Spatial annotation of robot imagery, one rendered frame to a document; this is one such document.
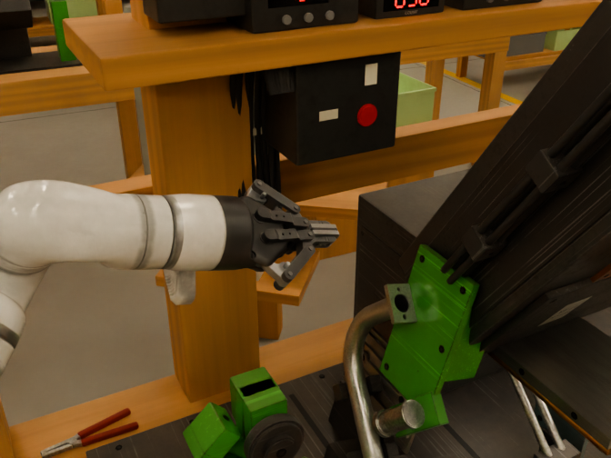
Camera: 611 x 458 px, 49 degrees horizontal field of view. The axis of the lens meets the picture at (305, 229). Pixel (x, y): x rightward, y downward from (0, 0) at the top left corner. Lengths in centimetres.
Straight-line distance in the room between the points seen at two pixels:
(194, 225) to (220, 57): 30
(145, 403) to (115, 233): 72
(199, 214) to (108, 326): 239
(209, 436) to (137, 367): 193
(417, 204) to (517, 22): 32
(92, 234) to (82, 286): 272
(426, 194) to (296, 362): 42
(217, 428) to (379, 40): 55
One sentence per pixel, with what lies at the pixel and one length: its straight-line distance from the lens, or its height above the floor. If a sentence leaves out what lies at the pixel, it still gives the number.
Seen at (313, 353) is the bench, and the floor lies 88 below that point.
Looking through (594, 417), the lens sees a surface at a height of 113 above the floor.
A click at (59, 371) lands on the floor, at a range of 283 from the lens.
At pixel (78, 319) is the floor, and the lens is 309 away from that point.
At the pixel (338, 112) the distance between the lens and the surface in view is 97.
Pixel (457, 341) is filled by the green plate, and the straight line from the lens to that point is 90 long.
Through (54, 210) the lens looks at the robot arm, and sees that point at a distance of 57.
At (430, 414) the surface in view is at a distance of 95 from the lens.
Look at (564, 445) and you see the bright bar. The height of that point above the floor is 101.
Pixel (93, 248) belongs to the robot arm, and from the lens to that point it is 58.
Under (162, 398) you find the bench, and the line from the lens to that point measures 128.
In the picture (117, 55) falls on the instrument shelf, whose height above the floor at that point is 154.
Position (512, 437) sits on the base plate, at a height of 90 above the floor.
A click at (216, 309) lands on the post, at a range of 116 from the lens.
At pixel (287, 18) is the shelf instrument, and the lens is 91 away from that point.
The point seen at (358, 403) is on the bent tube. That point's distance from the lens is 102.
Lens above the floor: 174
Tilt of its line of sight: 29 degrees down
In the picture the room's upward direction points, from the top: straight up
